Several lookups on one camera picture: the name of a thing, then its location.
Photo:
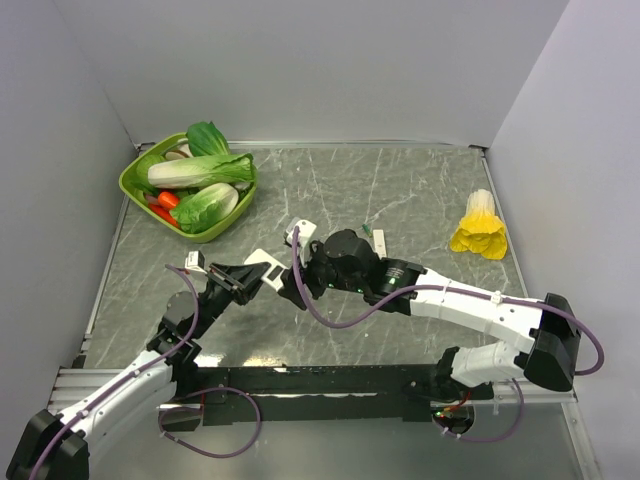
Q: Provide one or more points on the white rectangular stick device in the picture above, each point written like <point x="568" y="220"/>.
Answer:
<point x="379" y="243"/>

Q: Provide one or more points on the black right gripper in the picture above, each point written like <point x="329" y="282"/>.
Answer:
<point x="316" y="250"/>

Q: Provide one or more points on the yellow cabbage toy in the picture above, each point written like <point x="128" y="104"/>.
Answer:
<point x="481" y="230"/>

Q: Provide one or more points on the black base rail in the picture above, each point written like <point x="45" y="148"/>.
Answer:
<point x="228" y="395"/>

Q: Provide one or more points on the green plastic basket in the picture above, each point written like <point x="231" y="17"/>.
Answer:
<point x="127" y="185"/>

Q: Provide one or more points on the large napa cabbage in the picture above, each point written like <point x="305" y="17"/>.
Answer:
<point x="202" y="171"/>

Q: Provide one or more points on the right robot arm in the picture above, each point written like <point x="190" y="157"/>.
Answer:
<point x="535" y="339"/>

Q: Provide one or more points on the white red remote control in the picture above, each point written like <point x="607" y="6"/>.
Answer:
<point x="272" y="269"/>

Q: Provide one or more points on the long orange carrot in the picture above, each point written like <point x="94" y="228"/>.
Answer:
<point x="164" y="215"/>

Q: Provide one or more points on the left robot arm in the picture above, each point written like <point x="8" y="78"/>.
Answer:
<point x="66" y="444"/>

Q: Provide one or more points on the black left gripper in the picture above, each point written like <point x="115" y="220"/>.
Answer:
<point x="233" y="278"/>

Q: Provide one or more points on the short orange carrot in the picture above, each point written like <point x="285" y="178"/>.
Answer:
<point x="168" y="200"/>

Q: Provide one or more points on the small green cabbage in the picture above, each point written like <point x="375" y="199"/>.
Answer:
<point x="196" y="213"/>

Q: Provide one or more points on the bok choy leaf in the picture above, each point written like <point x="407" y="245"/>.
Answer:
<point x="205" y="139"/>

